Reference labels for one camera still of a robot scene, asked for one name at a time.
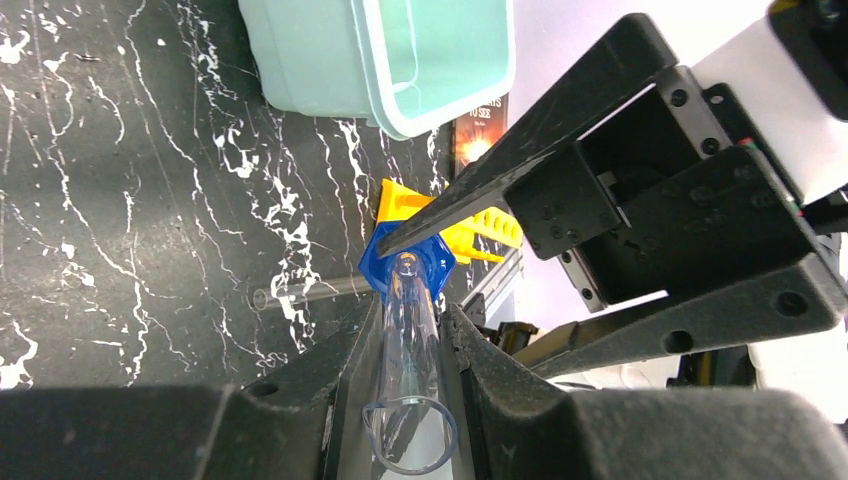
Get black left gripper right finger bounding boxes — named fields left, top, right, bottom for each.
left=440, top=304, right=847, bottom=479

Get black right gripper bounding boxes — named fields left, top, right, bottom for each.
left=377, top=13, right=847, bottom=378

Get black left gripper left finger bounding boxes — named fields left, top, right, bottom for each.
left=1, top=298, right=382, bottom=479

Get blue capped glass tube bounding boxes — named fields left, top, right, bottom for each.
left=359, top=221, right=459, bottom=479

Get clear glass test tube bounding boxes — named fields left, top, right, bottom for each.
left=251, top=275, right=370, bottom=311

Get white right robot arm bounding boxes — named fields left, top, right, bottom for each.
left=377, top=1, right=847, bottom=376

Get yellow test tube rack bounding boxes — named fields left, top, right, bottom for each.
left=375, top=178, right=525, bottom=266

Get dark book three days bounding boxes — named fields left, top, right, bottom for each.
left=452, top=94, right=509, bottom=177

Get mint green plastic bin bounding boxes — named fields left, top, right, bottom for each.
left=238, top=0, right=516, bottom=140

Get aluminium frame rail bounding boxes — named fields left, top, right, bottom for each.
left=461, top=249, right=523, bottom=330

